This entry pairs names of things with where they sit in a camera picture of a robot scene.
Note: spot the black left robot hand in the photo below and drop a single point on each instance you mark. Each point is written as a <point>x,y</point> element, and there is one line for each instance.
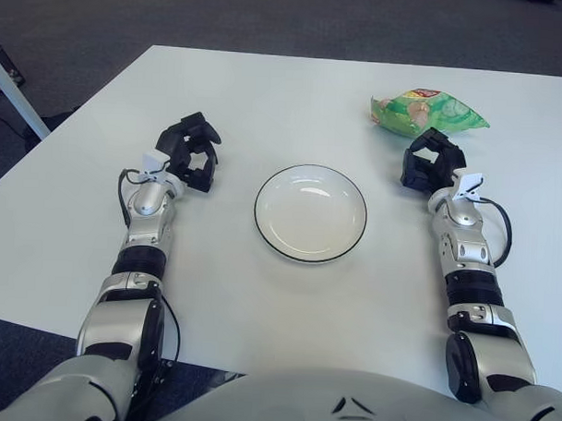
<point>175,142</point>

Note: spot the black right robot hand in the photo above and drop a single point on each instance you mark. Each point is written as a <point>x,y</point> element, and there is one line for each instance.
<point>414,171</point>

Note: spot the green chips snack bag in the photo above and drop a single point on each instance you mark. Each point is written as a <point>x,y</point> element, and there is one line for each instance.
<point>432,115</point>

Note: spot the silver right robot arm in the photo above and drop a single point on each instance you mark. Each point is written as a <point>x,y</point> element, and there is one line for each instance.
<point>464,244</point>

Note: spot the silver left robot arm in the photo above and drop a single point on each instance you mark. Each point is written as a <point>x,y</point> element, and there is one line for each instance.
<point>146,224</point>

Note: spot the white plate with black rim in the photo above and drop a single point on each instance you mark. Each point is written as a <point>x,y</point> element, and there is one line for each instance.
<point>311,214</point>

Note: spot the left wrist white connector box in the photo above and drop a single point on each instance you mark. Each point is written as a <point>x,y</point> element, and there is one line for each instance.
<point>154,162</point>

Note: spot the wrist white connector box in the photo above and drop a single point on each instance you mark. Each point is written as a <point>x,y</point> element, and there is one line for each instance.
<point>466,185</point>
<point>154,162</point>

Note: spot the right wrist white connector box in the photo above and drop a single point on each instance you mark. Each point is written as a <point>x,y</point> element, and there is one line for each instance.
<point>466,185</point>

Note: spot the white desk leg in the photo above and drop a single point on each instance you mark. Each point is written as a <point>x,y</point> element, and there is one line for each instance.
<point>17,97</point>

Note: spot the black floor object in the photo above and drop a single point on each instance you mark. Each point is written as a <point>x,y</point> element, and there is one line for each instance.
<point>13,69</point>

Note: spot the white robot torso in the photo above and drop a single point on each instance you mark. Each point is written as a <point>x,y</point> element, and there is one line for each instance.
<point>302,398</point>

